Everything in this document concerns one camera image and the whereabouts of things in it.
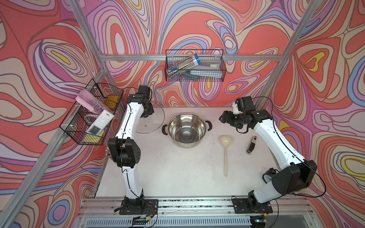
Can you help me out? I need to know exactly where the glass pot lid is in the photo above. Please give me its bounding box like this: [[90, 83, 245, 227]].
[[136, 102, 165, 134]]

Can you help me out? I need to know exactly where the cream plastic ladle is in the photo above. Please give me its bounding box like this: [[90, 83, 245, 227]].
[[220, 135, 233, 177]]

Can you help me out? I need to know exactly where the stainless steel pot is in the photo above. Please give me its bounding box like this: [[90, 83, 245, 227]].
[[161, 113, 213, 149]]

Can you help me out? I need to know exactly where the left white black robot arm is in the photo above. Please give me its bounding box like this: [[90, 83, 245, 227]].
[[108, 85, 154, 199]]

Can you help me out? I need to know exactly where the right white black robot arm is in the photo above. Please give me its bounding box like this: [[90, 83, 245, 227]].
[[219, 96, 317, 213]]

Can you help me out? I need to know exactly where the yellow object in basket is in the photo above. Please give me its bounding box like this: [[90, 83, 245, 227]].
[[105, 96, 120, 110]]

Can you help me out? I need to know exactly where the white remote control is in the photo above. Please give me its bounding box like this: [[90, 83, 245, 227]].
[[86, 109, 114, 135]]

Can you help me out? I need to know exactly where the grey white box in basket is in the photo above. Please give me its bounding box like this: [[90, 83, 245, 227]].
[[190, 60, 223, 78]]

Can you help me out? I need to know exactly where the pink box in basket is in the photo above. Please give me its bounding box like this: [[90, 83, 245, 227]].
[[76, 89, 101, 114]]

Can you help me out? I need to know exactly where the tube of straws blue cap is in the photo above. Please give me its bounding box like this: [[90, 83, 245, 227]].
[[166, 54, 201, 79]]

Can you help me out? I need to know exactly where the black alarm clock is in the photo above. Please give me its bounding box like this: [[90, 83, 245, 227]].
[[262, 168, 278, 183]]

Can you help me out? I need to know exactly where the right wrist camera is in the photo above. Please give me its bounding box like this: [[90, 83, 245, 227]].
[[232, 96, 256, 115]]

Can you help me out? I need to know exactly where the black wire basket back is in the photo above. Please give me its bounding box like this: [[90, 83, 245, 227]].
[[164, 48, 227, 82]]

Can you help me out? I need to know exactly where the black wire basket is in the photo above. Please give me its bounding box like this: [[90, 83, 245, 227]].
[[164, 48, 227, 82], [60, 79, 124, 145]]

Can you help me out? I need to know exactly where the black wire basket left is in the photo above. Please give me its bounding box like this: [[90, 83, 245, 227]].
[[60, 79, 124, 145]]

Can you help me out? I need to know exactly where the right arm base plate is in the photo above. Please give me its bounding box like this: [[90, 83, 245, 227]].
[[231, 196, 273, 214]]

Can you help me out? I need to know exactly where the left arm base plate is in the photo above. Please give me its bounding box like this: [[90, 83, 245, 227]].
[[114, 197, 159, 216]]

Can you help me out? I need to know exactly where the aluminium rail front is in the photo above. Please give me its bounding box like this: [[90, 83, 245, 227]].
[[72, 196, 322, 228]]

